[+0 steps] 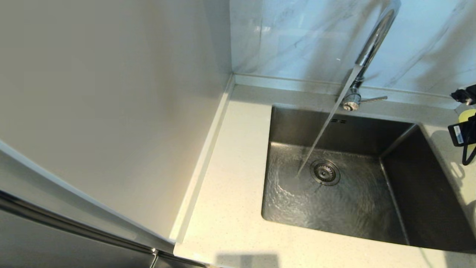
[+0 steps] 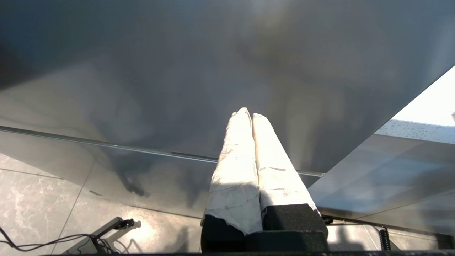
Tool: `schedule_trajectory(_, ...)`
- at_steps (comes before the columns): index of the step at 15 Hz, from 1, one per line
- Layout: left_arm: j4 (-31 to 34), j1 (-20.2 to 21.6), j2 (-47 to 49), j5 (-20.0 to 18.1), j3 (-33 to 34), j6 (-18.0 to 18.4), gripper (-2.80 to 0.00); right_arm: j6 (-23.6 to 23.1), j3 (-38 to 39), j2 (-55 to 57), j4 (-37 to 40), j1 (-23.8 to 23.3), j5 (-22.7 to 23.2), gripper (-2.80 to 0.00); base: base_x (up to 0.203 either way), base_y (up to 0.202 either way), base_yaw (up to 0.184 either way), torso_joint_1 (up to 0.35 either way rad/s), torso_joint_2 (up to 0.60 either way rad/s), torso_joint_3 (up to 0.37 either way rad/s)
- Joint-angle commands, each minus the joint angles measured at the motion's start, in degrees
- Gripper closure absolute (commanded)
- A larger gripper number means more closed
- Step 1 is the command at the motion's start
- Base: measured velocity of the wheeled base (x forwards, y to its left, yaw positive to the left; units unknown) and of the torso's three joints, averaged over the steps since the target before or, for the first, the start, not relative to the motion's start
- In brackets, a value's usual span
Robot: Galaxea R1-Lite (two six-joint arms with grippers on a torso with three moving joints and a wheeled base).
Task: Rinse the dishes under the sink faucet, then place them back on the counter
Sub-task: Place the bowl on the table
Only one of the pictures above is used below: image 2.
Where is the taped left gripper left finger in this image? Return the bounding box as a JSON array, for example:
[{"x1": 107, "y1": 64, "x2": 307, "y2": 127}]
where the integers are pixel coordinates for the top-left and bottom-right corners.
[{"x1": 201, "y1": 107, "x2": 263, "y2": 253}]

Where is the black coiled cable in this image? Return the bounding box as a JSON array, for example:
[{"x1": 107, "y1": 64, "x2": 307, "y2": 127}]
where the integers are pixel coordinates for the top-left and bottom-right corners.
[{"x1": 379, "y1": 228, "x2": 391, "y2": 251}]

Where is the tall grey refrigerator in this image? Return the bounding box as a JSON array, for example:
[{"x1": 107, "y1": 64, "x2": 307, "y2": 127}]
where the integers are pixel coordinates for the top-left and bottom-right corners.
[{"x1": 0, "y1": 0, "x2": 455, "y2": 219}]

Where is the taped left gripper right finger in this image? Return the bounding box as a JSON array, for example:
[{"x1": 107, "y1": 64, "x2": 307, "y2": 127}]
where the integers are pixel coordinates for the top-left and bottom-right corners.
[{"x1": 252, "y1": 113, "x2": 329, "y2": 235}]

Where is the thin black floor cable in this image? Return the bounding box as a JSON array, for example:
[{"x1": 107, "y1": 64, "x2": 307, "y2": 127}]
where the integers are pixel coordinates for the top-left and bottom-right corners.
[{"x1": 0, "y1": 226, "x2": 118, "y2": 254}]

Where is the black metal floor bar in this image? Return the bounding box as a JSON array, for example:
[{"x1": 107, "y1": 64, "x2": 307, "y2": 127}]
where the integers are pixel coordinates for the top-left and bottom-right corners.
[{"x1": 91, "y1": 217, "x2": 135, "y2": 249}]

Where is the grey base cabinet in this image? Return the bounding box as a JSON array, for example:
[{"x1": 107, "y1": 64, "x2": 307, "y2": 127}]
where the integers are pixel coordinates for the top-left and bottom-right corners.
[{"x1": 309, "y1": 134, "x2": 455, "y2": 237}]

